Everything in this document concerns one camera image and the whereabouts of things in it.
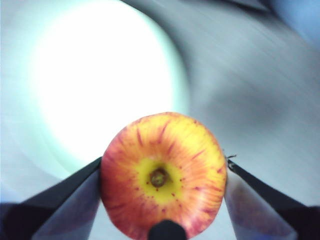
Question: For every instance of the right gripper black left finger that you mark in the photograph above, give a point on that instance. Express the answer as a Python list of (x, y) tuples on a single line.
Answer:
[(50, 215)]

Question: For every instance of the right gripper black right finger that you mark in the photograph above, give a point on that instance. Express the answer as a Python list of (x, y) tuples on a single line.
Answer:
[(270, 215)]

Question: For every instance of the red apple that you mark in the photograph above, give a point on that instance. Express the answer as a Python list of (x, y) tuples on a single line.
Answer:
[(175, 150)]

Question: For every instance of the green plate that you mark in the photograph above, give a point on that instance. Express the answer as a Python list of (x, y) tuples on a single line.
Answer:
[(100, 62)]

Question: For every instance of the blue plate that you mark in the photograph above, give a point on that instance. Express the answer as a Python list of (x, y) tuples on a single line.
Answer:
[(302, 17)]

